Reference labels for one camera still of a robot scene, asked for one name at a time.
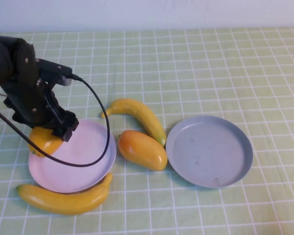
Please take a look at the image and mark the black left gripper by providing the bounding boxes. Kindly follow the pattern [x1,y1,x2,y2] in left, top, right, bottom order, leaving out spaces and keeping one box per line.
[2,39,79,143]

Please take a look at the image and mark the yellow plastic mango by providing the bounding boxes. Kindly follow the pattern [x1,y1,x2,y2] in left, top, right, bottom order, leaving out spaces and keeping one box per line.
[27,127,64,159]

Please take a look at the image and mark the yellow plastic banana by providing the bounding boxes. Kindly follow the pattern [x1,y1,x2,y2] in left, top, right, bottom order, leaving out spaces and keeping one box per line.
[101,98,167,148]
[16,173,113,216]

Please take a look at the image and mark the orange tinted plastic mango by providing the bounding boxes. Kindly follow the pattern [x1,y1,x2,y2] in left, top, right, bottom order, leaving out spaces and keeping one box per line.
[118,130,168,171]

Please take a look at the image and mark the pink round plate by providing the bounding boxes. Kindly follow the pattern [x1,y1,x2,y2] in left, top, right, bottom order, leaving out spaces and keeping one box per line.
[28,119,117,194]

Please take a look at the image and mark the blue-grey round plate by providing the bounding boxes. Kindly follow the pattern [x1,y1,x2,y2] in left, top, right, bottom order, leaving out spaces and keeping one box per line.
[165,116,254,189]

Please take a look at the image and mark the green checkered tablecloth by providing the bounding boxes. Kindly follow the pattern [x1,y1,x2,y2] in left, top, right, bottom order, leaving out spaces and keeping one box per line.
[0,26,294,235]

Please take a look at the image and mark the black left camera cable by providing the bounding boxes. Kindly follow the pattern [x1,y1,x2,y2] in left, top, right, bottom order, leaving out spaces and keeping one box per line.
[0,74,111,168]

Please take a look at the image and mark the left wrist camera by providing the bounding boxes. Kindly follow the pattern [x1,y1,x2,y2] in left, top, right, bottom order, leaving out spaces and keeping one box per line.
[35,58,74,87]

